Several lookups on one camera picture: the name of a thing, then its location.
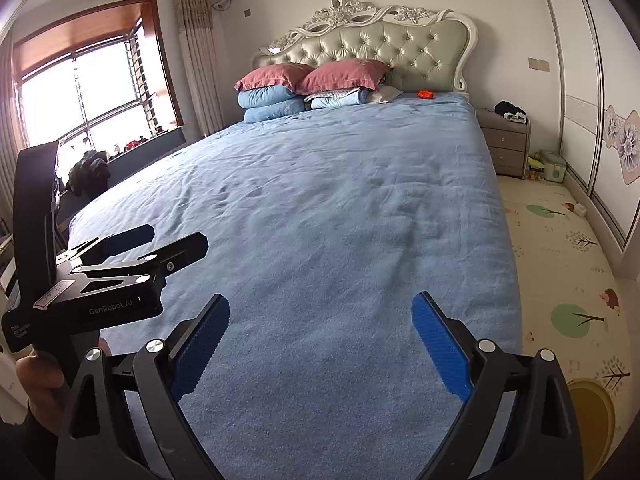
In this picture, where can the folded blue grey quilt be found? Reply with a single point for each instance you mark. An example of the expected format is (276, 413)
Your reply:
(335, 101)

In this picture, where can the yellow waste bin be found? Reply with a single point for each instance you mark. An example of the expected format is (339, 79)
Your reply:
(595, 425)

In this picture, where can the beige curtain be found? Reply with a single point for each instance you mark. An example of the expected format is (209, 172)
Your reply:
(197, 60)

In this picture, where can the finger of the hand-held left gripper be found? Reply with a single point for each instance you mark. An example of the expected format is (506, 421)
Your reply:
(185, 250)
(130, 237)

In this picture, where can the wooden framed window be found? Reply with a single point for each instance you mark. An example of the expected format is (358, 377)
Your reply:
(100, 85)

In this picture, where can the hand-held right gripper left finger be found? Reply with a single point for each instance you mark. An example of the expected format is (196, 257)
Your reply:
(200, 350)

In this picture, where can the bed with blue sheet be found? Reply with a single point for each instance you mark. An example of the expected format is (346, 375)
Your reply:
(325, 200)

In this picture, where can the small white box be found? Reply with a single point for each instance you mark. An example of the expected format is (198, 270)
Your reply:
(580, 209)

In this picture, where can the sheer grey curtain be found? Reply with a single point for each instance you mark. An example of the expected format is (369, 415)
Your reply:
(6, 160)

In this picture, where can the pink pillow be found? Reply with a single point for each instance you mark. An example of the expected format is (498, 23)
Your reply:
(340, 76)
(272, 77)

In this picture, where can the light green storage box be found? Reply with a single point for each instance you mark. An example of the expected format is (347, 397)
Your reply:
(555, 167)

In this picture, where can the black and white cloth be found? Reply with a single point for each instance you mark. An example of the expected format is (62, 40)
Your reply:
(507, 110)

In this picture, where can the black jacket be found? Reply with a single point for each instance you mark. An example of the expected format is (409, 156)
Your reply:
(87, 172)

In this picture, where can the tufted ornate headboard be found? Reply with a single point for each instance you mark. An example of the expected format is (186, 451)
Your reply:
(400, 45)

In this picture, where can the white floral sliding wardrobe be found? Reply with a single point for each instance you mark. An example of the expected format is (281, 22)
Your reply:
(580, 85)

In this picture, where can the grey white cloth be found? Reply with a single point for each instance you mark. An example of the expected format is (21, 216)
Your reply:
(387, 94)

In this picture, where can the grey nightstand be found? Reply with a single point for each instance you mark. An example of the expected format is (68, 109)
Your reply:
(505, 145)

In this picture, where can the yellow green toy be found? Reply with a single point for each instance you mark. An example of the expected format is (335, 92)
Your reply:
(535, 164)

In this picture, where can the red items on windowsill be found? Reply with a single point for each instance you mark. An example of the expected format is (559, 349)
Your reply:
(132, 145)

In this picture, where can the person's left hand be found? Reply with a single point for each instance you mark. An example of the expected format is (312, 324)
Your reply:
(40, 380)

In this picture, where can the folded light blue quilt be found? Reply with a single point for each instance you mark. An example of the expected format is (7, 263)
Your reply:
(270, 105)

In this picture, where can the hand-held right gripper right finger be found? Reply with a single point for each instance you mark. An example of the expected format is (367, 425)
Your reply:
(440, 345)

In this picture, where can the wall switch panel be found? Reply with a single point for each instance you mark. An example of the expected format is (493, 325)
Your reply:
(539, 64)

